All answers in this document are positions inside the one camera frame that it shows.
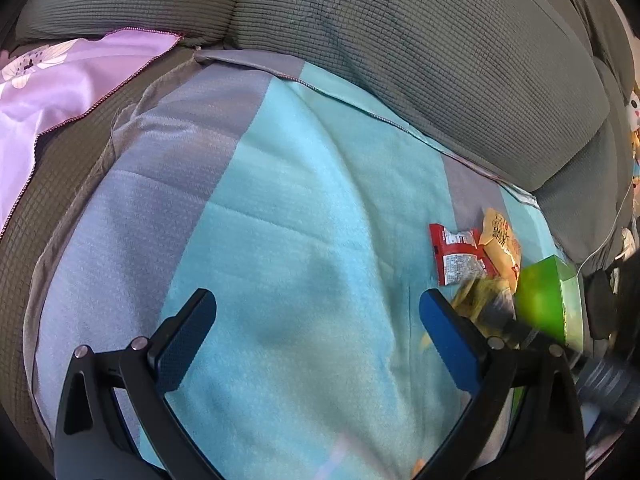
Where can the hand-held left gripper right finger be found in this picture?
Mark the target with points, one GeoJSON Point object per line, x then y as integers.
{"type": "Point", "coordinates": [447, 340]}

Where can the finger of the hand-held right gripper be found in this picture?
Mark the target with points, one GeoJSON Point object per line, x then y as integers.
{"type": "Point", "coordinates": [522, 330]}

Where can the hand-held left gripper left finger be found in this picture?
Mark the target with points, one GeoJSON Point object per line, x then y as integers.
{"type": "Point", "coordinates": [182, 340]}

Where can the green cardboard box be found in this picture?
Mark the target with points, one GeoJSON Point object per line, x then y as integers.
{"type": "Point", "coordinates": [540, 300]}

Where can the yellow-green snack packet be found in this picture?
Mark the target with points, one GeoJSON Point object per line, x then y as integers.
{"type": "Point", "coordinates": [480, 300]}

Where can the red snack packet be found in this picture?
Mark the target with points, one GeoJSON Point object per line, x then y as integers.
{"type": "Point", "coordinates": [452, 260]}

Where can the small orange snack packet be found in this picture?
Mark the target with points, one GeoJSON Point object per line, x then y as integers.
{"type": "Point", "coordinates": [502, 250]}

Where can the dark cloth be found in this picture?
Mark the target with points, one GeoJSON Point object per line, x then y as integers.
{"type": "Point", "coordinates": [605, 300]}

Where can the blue grey striped blanket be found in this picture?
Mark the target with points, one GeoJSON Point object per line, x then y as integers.
{"type": "Point", "coordinates": [300, 210]}

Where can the grey sofa seat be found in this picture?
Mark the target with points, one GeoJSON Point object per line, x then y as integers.
{"type": "Point", "coordinates": [65, 170]}

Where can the white plush toy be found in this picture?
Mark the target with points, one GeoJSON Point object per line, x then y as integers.
{"type": "Point", "coordinates": [635, 107]}

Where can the pink floral cloth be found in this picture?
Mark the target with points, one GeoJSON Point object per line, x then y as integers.
{"type": "Point", "coordinates": [55, 95]}

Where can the wide grey sofa back cushion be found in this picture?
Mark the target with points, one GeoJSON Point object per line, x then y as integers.
{"type": "Point", "coordinates": [425, 50]}

